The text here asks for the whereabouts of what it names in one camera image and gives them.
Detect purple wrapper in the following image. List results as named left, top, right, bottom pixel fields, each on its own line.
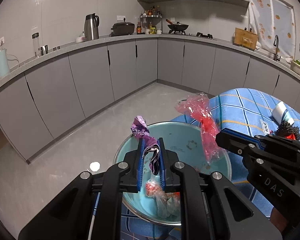
left=130, top=115, right=160, bottom=175

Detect black mesh net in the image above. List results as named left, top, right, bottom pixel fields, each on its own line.
left=275, top=122, right=300, bottom=140

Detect white blue paper cup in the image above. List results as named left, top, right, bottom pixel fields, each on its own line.
left=271, top=101, right=294, bottom=125

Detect pink transparent plastic bag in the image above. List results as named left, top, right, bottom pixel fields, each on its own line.
left=175, top=93, right=226, bottom=165

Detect red mesh net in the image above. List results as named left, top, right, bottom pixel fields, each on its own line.
left=285, top=133, right=296, bottom=140

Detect clear printed plastic bag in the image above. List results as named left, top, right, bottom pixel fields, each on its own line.
left=145, top=174, right=180, bottom=219

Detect light green trash bin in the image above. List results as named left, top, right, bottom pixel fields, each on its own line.
left=114, top=121, right=233, bottom=227

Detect black kitchen faucet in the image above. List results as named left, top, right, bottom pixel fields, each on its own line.
left=274, top=35, right=281, bottom=62

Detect person's right hand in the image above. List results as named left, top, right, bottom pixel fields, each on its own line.
left=270, top=207, right=291, bottom=236

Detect blue plaid tablecloth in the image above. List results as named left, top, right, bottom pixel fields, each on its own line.
left=92, top=87, right=300, bottom=240

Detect basin with green vegetables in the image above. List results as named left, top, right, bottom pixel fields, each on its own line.
left=290, top=61, right=300, bottom=76

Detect grey lower cabinets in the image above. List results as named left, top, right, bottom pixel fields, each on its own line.
left=0, top=35, right=300, bottom=160

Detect gas stove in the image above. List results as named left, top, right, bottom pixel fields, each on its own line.
left=168, top=30, right=213, bottom=40

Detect black wok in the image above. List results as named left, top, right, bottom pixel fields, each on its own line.
left=166, top=19, right=189, bottom=32

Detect spice rack with bottles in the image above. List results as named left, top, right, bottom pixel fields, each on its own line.
left=136, top=5, right=163, bottom=35

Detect black rice cooker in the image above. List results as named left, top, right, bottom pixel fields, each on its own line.
left=111, top=22, right=135, bottom=36

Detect wooden knife block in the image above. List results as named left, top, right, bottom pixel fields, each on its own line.
left=233, top=28, right=258, bottom=50

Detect small white cup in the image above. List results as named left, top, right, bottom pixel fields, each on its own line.
left=75, top=36, right=85, bottom=43

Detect stainless steel thermos jug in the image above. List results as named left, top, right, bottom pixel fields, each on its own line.
left=84, top=13, right=100, bottom=41

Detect pumpkin print window curtain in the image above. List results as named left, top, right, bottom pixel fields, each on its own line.
left=249, top=0, right=296, bottom=59

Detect light blue electric kettle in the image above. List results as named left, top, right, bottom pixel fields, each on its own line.
left=0, top=49, right=10, bottom=79

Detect glass bottle black lid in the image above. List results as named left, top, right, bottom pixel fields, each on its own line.
left=32, top=33, right=41, bottom=57

